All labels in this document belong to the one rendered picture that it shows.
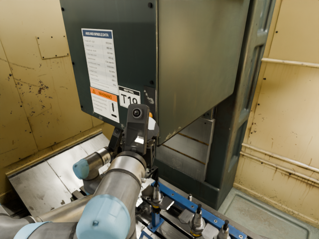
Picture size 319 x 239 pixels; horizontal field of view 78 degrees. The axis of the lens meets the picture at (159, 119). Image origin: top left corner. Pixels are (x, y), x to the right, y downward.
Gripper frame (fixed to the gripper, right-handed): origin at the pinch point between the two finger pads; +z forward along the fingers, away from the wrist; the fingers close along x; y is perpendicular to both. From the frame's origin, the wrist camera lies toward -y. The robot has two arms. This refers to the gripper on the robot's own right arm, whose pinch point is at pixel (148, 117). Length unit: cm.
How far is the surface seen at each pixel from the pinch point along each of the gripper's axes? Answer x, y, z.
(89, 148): -83, 91, 98
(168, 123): 5.6, 4.1, 5.0
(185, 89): 10.1, -4.9, 12.8
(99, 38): -17.4, -20.5, 12.0
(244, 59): 38, -7, 58
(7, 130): -119, 47, 55
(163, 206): 4, 50, 10
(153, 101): 1.4, -4.8, 1.0
